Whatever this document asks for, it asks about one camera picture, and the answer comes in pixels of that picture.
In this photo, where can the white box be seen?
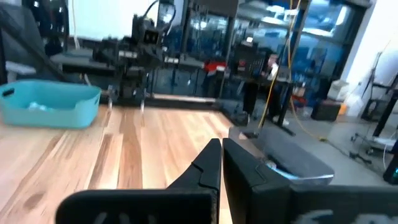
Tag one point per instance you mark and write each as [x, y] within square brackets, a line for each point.
[354, 105]
[338, 90]

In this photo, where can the red object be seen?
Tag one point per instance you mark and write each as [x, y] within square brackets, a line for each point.
[214, 67]

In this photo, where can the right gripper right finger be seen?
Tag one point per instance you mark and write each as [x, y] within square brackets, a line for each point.
[248, 193]

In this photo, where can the black work table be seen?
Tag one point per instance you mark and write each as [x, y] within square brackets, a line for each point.
[284, 105]

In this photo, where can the teal plastic bin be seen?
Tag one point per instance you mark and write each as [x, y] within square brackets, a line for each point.
[62, 109]

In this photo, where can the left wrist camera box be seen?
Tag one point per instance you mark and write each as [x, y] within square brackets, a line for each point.
[151, 35]

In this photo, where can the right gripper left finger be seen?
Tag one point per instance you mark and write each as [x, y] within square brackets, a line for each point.
[205, 180]

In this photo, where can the black pegboard rack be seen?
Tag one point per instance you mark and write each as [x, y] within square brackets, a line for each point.
[248, 59]

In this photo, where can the grey office desk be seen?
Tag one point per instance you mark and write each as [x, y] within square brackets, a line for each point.
[74, 62]

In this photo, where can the wheeled metal stand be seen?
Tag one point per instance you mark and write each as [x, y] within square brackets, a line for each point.
[373, 146]

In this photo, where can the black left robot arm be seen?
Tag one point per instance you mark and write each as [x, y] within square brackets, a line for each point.
[105, 53]

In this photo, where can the grey plastic bin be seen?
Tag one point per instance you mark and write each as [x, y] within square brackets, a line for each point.
[295, 155]

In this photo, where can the black crate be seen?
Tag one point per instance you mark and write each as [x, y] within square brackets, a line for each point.
[326, 110]

